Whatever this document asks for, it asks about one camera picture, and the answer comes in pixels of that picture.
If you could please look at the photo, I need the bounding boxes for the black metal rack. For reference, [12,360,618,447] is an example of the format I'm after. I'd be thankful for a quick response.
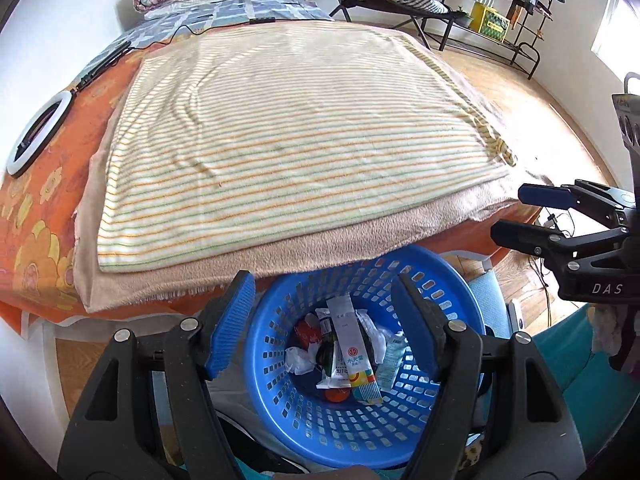
[440,0,561,81]

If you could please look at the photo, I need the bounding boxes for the white long wrapper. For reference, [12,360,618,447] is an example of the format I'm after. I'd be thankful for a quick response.
[327,296,373,378]

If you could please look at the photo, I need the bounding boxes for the white ring light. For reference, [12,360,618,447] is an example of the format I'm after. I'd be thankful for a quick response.
[6,96,76,177]

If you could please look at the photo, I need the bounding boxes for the blue plastic basket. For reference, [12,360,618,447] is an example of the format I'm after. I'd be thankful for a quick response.
[243,244,487,470]

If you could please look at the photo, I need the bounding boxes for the light blue cushion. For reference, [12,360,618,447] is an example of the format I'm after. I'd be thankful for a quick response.
[467,270,516,336]

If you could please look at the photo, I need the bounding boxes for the pale green packet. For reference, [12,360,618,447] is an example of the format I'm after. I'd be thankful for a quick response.
[375,332,407,393]

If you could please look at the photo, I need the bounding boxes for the grey striped cloth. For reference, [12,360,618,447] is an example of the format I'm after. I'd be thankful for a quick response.
[395,0,451,15]

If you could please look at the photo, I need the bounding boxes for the beige blanket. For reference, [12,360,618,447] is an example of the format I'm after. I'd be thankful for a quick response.
[74,110,556,313]

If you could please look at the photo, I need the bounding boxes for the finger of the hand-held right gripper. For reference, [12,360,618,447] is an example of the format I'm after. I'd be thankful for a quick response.
[490,220,629,274]
[517,179,627,222]

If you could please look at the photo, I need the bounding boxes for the teal cloth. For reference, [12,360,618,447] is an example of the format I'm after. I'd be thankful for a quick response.
[525,305,640,461]

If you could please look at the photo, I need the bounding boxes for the black cable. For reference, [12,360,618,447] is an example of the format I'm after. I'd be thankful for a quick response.
[530,210,571,291]

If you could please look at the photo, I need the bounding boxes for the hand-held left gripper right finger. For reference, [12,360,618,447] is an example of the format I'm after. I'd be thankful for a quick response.
[391,272,587,480]

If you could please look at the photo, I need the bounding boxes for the striped blanket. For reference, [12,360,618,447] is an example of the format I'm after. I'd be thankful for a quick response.
[96,22,518,275]

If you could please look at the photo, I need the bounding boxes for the black tripod bar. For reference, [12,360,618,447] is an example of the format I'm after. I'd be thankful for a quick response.
[72,42,133,93]

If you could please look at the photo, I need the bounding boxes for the orange floral bed sheet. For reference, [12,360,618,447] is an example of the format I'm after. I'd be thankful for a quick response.
[0,25,546,341]

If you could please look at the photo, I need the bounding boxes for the window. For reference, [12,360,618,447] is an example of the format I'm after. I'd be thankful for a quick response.
[590,0,636,68]

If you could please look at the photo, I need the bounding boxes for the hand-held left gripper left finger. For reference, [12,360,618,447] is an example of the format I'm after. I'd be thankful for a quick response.
[57,270,257,480]

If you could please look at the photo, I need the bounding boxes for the black folding chair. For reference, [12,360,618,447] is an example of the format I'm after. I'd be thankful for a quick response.
[327,0,461,51]

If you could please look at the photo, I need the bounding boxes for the person's right forearm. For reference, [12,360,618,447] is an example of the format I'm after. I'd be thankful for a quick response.
[590,305,640,371]

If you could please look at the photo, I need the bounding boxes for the yellow plastic crate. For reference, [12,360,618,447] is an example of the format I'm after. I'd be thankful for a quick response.
[470,2,512,41]

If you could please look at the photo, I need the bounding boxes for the blue plaid sheet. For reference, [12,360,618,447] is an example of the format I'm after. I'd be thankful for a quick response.
[115,0,333,56]

